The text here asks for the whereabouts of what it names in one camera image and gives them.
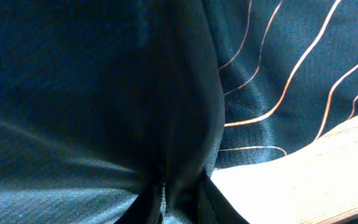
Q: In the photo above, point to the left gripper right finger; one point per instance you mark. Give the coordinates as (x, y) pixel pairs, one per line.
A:
(213, 207)

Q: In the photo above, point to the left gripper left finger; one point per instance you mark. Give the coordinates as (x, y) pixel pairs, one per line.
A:
(146, 207)

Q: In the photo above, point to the black printed cycling jersey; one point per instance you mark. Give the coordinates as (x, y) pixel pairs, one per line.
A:
(98, 99)

